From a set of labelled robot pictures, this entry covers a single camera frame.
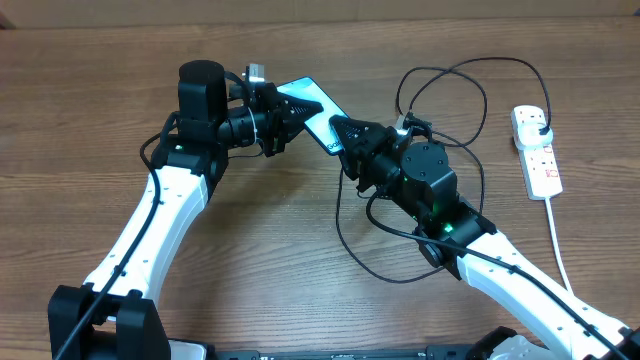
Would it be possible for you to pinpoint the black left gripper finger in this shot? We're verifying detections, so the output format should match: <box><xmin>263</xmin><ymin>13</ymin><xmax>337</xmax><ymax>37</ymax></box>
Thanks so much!
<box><xmin>283</xmin><ymin>97</ymin><xmax>324</xmax><ymax>120</ymax></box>
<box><xmin>279</xmin><ymin>120</ymin><xmax>305</xmax><ymax>152</ymax></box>

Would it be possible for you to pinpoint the white charger plug adapter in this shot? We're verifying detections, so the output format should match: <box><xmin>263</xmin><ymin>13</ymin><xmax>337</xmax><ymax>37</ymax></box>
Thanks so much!
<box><xmin>514</xmin><ymin>123</ymin><xmax>554</xmax><ymax>151</ymax></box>

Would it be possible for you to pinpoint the white power strip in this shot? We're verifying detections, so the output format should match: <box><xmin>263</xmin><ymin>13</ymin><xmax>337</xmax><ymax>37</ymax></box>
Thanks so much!
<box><xmin>510</xmin><ymin>105</ymin><xmax>563</xmax><ymax>200</ymax></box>

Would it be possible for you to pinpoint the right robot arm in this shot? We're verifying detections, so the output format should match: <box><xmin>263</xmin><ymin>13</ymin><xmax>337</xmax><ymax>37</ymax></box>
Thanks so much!
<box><xmin>328</xmin><ymin>115</ymin><xmax>639</xmax><ymax>359</ymax></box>

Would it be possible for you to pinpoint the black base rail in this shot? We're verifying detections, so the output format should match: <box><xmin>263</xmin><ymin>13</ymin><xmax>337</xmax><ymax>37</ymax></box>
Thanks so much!
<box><xmin>207</xmin><ymin>344</ymin><xmax>472</xmax><ymax>360</ymax></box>

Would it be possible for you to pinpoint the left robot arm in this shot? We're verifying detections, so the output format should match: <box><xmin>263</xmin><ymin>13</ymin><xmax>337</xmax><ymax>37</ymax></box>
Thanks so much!
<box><xmin>48</xmin><ymin>60</ymin><xmax>323</xmax><ymax>359</ymax></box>

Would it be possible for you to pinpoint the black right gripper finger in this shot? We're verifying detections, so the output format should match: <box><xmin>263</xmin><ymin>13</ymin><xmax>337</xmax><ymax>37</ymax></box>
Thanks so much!
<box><xmin>339</xmin><ymin>152</ymin><xmax>360</xmax><ymax>181</ymax></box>
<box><xmin>329</xmin><ymin>115</ymin><xmax>393</xmax><ymax>153</ymax></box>

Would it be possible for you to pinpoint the Samsung Galaxy smartphone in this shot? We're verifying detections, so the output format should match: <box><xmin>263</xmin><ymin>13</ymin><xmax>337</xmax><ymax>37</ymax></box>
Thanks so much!
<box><xmin>274</xmin><ymin>75</ymin><xmax>351</xmax><ymax>157</ymax></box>

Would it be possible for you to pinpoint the black USB charging cable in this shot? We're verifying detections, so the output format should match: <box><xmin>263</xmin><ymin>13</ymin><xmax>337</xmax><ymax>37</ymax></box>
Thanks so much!
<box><xmin>335</xmin><ymin>56</ymin><xmax>553</xmax><ymax>285</ymax></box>

